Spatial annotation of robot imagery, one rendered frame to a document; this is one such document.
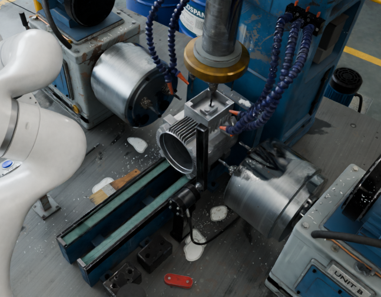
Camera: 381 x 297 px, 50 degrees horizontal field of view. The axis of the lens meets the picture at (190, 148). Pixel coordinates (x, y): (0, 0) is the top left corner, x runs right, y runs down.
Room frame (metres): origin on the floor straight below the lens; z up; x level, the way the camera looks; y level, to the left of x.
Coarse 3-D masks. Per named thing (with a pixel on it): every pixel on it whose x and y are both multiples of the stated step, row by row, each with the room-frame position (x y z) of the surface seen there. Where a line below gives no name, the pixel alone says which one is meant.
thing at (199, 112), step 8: (208, 88) 0.98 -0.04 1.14; (200, 96) 0.95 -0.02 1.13; (208, 96) 0.97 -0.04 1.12; (216, 96) 0.97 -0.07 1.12; (224, 96) 0.95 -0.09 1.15; (184, 104) 0.90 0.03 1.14; (192, 104) 0.90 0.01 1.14; (200, 104) 0.93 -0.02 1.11; (208, 104) 0.92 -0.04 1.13; (216, 104) 0.94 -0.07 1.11; (224, 104) 0.95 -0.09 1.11; (232, 104) 0.92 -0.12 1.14; (184, 112) 0.90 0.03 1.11; (192, 112) 0.88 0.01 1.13; (200, 112) 0.90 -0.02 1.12; (208, 112) 0.89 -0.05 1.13; (216, 112) 0.91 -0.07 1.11; (224, 112) 0.89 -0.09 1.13; (200, 120) 0.86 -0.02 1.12; (208, 120) 0.84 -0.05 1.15; (216, 120) 0.87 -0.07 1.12; (224, 120) 0.90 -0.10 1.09; (208, 128) 0.84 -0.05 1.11; (216, 128) 0.87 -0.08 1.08
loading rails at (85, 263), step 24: (168, 168) 0.82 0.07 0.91; (216, 168) 0.87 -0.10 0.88; (120, 192) 0.70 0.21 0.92; (144, 192) 0.74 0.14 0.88; (168, 192) 0.72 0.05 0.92; (96, 216) 0.61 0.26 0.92; (120, 216) 0.66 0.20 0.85; (144, 216) 0.63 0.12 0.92; (168, 216) 0.69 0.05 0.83; (72, 240) 0.52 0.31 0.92; (96, 240) 0.57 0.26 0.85; (120, 240) 0.53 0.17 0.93; (144, 240) 0.59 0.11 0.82; (96, 264) 0.46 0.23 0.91
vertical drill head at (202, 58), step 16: (208, 0) 0.89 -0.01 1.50; (224, 0) 0.87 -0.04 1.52; (240, 0) 0.89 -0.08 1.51; (208, 16) 0.89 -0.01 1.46; (224, 16) 0.87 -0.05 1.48; (208, 32) 0.88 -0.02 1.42; (224, 32) 0.87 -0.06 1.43; (192, 48) 0.92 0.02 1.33; (208, 48) 0.88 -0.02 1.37; (224, 48) 0.87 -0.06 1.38; (240, 48) 0.91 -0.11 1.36; (192, 64) 0.86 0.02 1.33; (208, 64) 0.85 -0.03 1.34; (224, 64) 0.85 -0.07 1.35; (240, 64) 0.88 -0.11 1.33; (192, 80) 0.90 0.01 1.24; (208, 80) 0.83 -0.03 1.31; (224, 80) 0.83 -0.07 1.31
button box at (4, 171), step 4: (12, 160) 0.68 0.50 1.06; (0, 164) 0.67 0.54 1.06; (12, 164) 0.66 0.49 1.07; (16, 164) 0.66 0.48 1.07; (20, 164) 0.66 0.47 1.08; (0, 168) 0.65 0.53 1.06; (4, 168) 0.65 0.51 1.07; (8, 168) 0.65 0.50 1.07; (12, 168) 0.64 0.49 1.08; (16, 168) 0.65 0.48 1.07; (0, 172) 0.63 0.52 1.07; (4, 172) 0.63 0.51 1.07; (8, 172) 0.63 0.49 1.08; (0, 176) 0.62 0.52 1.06
